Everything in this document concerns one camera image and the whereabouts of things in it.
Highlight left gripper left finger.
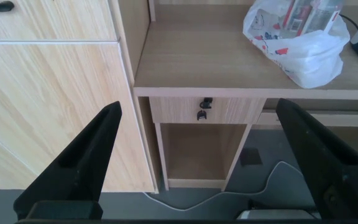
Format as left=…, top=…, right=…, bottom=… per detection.
left=13, top=100, right=123, bottom=220

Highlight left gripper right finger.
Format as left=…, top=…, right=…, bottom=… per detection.
left=275, top=98, right=358, bottom=220

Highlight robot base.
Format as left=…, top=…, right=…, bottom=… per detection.
left=236, top=207, right=321, bottom=220

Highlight white plastic shopping bag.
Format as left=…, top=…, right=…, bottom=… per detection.
left=242, top=0, right=351, bottom=90

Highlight dark floor socket plate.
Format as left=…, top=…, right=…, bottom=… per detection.
left=239, top=147, right=264, bottom=167

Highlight wooden cabinet door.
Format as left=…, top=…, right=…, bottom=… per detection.
left=0, top=41, right=157, bottom=194

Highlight small wooden drawer with lock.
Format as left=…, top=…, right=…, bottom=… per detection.
left=149, top=96, right=267, bottom=125

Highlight black key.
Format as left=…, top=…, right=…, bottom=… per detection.
left=196, top=97, right=214, bottom=121

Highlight clear plastic bottle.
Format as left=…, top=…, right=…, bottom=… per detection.
left=303, top=0, right=345, bottom=34

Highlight red white pack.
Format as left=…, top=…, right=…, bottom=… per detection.
left=282, top=0, right=316, bottom=37

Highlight wooden counter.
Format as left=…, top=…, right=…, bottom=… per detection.
left=109, top=0, right=358, bottom=192

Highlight white cable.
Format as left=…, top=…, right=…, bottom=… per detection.
left=144, top=161, right=305, bottom=212

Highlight black cable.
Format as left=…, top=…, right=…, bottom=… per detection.
left=339, top=13, right=358, bottom=30

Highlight wooden drawer with black handle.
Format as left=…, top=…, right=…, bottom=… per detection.
left=0, top=0, right=119, bottom=42

